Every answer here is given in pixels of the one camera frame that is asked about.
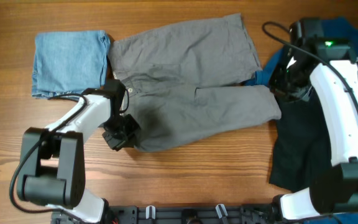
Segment grey shorts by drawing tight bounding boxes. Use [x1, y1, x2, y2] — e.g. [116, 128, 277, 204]
[109, 14, 282, 152]

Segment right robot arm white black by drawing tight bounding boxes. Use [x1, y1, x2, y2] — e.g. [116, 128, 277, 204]
[269, 18, 358, 222]

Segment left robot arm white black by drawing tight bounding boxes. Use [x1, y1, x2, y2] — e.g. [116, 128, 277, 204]
[9, 89, 140, 223]

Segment black garment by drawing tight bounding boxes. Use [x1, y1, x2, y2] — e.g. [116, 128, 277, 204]
[269, 60, 358, 192]

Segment blue shirt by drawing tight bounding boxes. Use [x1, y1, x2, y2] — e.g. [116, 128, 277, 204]
[244, 18, 358, 223]

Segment folded light blue jeans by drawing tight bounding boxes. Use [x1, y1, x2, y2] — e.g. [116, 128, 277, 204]
[31, 30, 111, 98]

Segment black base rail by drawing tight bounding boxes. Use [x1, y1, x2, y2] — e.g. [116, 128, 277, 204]
[50, 203, 279, 224]

